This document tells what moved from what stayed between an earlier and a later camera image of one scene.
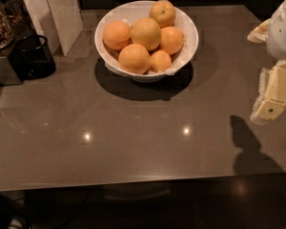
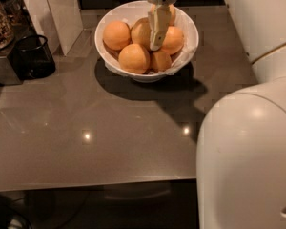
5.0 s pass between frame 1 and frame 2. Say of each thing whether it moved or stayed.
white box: stayed
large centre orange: stayed
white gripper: moved
